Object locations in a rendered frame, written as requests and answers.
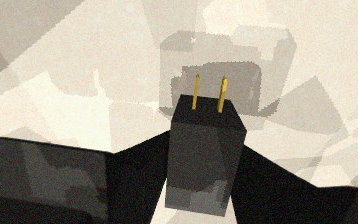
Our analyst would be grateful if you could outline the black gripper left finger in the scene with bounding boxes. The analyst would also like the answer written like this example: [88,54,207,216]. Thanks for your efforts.
[0,130,170,224]

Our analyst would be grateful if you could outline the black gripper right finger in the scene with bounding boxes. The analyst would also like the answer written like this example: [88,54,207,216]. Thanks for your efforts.
[230,145,358,224]

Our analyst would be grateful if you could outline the black two-prong charger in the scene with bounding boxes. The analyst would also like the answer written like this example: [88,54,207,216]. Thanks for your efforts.
[165,74,247,217]

